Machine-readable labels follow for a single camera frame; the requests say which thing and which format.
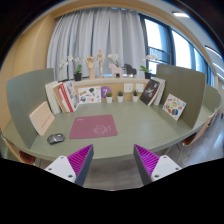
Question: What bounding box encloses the colourful illustrated book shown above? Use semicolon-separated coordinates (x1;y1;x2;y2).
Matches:
162;94;186;120

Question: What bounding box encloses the white orchid black pot left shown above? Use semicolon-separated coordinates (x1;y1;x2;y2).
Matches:
59;55;82;77

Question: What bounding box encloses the white illustrated card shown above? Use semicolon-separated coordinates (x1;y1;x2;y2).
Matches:
78;86;101;104

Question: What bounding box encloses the small potted plant right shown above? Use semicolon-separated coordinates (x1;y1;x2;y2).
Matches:
133;90;138;102

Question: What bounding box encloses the purple round number sign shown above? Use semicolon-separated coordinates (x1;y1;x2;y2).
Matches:
101;86;112;98

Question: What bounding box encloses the white horse figurine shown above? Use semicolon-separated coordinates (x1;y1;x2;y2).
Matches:
109;64;123;78

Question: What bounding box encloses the green right partition panel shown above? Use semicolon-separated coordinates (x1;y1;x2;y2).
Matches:
155;63;208;130

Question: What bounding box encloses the green partition panel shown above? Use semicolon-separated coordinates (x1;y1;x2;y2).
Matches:
155;63;208;130
6;68;54;148

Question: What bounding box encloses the white orchid centre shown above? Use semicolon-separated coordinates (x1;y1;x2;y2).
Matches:
108;54;119;67

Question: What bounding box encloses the wooden chair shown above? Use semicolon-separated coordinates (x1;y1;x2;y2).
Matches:
1;136;35;165
182;110;219;146

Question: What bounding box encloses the wooden hand model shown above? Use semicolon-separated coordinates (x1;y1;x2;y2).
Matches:
85;56;95;80

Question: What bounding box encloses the maroon mouse pad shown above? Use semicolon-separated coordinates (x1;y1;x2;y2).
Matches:
69;115;118;139

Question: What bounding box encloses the wooden chair left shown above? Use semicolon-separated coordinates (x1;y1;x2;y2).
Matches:
1;136;35;165

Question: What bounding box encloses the red and white book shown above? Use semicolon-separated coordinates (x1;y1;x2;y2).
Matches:
60;81;79;112

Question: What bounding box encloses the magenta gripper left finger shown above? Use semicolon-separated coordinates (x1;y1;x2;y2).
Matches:
46;144;94;186

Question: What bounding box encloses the black leaning book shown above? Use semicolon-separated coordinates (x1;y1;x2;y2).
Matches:
140;80;160;105

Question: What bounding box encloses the white orchid black pot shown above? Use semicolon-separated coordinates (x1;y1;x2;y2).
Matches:
59;55;82;77
140;54;158;78

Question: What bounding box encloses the grey computer mouse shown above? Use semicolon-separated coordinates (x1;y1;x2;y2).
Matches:
47;133;65;145

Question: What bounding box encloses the white book stack left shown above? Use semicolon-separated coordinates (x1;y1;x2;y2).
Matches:
45;81;61;114

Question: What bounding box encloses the wooden mannequin figure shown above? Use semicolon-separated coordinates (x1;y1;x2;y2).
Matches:
97;49;107;75

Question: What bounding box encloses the small potted plant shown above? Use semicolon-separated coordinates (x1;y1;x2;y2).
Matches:
133;90;138;102
106;92;113;103
117;91;124;103

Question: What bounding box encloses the small potted plant left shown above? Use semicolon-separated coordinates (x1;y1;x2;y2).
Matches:
106;92;113;103

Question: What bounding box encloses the white wall socket pair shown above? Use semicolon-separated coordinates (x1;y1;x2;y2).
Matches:
124;83;144;93

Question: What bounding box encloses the green left partition panel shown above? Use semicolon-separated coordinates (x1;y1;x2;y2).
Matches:
6;68;54;148

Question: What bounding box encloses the small potted plant middle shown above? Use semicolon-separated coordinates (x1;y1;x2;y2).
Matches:
117;91;124;103

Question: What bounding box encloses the grey curtain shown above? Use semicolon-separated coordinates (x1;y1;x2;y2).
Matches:
47;7;146;81

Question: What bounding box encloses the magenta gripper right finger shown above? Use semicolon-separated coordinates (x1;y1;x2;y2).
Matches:
133;144;181;185

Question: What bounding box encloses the black horse figurine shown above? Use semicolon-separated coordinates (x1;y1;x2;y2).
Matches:
124;64;137;76

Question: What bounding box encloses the white book behind black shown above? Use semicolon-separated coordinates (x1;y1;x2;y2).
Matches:
153;77;166;105

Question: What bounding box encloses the white orchid black pot right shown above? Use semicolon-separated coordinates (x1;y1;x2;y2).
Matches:
140;54;158;78

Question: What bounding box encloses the wooden chair right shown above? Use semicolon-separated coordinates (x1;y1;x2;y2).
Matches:
182;110;219;146

